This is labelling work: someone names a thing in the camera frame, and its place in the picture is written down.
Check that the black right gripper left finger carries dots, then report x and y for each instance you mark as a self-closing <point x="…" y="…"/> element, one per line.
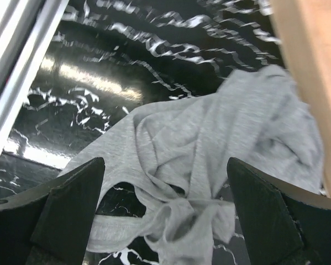
<point x="51" y="223"/>

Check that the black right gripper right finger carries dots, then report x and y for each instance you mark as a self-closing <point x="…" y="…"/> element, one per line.
<point x="281" y="223"/>

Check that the grey tank top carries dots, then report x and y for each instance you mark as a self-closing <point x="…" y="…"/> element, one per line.
<point x="175" y="155"/>

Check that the wooden clothes rack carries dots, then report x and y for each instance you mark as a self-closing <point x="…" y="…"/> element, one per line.
<point x="304" y="28"/>

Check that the aluminium mounting rail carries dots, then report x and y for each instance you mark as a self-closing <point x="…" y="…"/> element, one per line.
<point x="26" y="30"/>

